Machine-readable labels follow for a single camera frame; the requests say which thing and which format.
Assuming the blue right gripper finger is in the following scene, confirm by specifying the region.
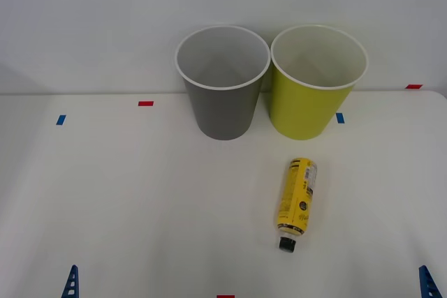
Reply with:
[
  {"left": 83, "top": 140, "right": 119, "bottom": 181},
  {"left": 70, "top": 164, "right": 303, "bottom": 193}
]
[{"left": 418, "top": 265, "right": 444, "bottom": 298}]

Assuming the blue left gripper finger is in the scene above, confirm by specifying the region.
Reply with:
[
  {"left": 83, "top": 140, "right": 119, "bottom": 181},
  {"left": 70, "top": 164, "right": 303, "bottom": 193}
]
[{"left": 61, "top": 265, "right": 79, "bottom": 298}]

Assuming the yellow bottle with black cap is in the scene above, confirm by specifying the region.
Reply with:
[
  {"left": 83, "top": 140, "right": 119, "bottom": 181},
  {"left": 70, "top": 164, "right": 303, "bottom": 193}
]
[{"left": 275, "top": 157, "right": 318, "bottom": 253}]

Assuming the yellow-green plastic waste bin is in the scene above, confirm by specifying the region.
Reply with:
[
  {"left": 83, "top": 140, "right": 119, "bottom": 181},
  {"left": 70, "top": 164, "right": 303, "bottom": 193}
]
[{"left": 270, "top": 24, "right": 369, "bottom": 141}]

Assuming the grey plastic waste bin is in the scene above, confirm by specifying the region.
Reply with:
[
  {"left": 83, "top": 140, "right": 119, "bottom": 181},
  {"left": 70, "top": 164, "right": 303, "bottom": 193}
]
[{"left": 174, "top": 24, "right": 272, "bottom": 141}]

